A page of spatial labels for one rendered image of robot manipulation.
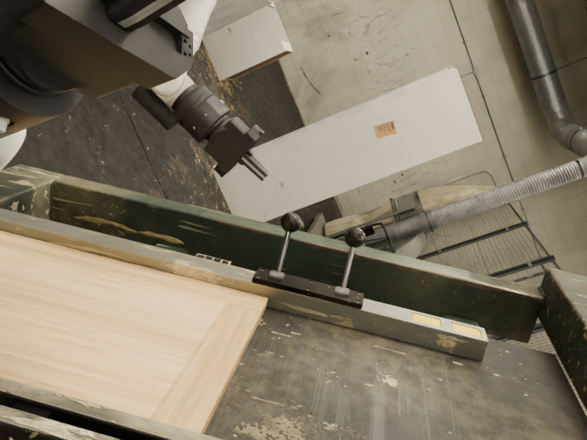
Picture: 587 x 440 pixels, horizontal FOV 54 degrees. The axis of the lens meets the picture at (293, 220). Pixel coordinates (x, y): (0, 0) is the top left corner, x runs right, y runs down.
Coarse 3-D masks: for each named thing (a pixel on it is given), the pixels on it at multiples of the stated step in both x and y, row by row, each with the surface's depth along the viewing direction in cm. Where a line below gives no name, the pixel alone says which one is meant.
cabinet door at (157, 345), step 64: (0, 256) 98; (64, 256) 102; (0, 320) 80; (64, 320) 83; (128, 320) 87; (192, 320) 90; (256, 320) 94; (64, 384) 70; (128, 384) 73; (192, 384) 75
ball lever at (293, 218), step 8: (288, 216) 104; (296, 216) 104; (288, 224) 103; (296, 224) 104; (288, 232) 104; (288, 240) 104; (280, 256) 103; (280, 264) 103; (272, 272) 102; (280, 272) 103; (280, 280) 102
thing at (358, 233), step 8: (352, 232) 102; (360, 232) 102; (352, 240) 102; (360, 240) 102; (352, 248) 103; (352, 256) 103; (344, 272) 102; (344, 280) 102; (336, 288) 101; (344, 288) 101; (344, 296) 101
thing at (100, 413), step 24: (0, 384) 60; (24, 384) 61; (0, 408) 57; (24, 408) 58; (48, 408) 59; (72, 408) 59; (96, 408) 59; (0, 432) 56; (24, 432) 55; (48, 432) 55; (72, 432) 56; (96, 432) 56; (120, 432) 58; (144, 432) 57; (168, 432) 58; (192, 432) 59
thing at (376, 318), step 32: (0, 224) 107; (32, 224) 107; (64, 224) 110; (128, 256) 104; (160, 256) 105; (192, 256) 107; (256, 288) 102; (352, 320) 100; (384, 320) 99; (448, 320) 102; (448, 352) 99; (480, 352) 98
